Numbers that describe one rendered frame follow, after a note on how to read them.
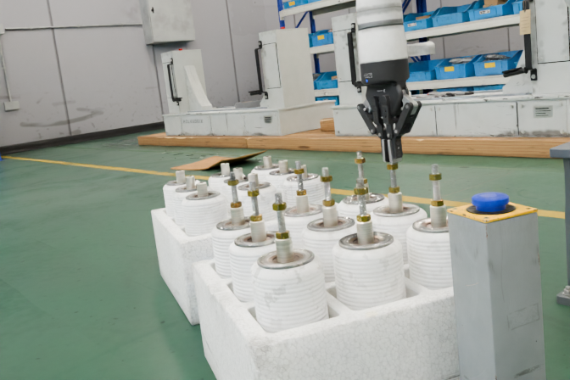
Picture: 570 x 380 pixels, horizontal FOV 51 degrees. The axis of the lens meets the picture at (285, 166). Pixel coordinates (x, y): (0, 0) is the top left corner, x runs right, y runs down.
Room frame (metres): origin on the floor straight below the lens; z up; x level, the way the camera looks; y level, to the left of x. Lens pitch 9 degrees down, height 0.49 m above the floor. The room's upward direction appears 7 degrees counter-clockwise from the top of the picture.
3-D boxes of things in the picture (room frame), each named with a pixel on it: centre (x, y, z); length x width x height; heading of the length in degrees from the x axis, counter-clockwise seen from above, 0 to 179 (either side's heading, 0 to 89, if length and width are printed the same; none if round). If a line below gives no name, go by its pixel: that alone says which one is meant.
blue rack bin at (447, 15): (6.21, -1.96, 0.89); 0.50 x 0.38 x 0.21; 130
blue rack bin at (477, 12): (5.86, -2.22, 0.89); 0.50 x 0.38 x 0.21; 130
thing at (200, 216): (1.26, 0.18, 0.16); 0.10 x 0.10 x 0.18
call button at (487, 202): (0.65, -0.23, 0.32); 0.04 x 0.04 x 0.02
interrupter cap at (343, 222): (0.90, -0.06, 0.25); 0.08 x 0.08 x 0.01
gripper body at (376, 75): (0.94, -0.17, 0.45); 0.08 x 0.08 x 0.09
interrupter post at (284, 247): (0.75, 0.01, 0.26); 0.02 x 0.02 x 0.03
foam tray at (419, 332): (0.90, -0.06, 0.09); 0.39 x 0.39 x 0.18; 19
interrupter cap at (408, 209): (0.94, -0.17, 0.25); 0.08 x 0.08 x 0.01
